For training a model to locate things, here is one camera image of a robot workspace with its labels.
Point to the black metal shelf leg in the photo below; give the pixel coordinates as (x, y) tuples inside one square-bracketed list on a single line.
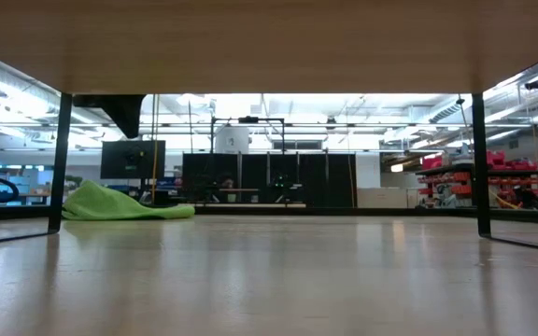
[(481, 163), (61, 158)]

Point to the light wooden shelf board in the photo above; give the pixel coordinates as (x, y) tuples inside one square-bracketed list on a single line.
[(269, 46)]

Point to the black computer monitor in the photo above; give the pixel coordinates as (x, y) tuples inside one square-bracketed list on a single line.
[(131, 159)]

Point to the green microfibre cloth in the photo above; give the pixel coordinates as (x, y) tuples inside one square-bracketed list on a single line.
[(110, 205)]

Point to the white cylindrical tank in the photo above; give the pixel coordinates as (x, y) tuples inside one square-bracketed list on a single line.
[(231, 139)]

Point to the background robot workbench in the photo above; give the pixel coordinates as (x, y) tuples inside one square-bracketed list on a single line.
[(250, 190)]

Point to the black metal stand legs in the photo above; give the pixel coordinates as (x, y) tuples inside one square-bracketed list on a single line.
[(334, 211)]

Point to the beige low cabinet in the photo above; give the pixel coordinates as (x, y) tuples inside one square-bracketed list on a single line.
[(383, 196)]

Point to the rack with red bins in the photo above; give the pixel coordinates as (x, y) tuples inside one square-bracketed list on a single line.
[(456, 182)]

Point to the black overhead metal frame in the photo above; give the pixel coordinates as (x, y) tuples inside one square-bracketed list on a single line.
[(248, 120)]

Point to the black partition wall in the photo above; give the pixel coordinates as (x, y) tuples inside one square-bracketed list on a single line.
[(315, 179)]

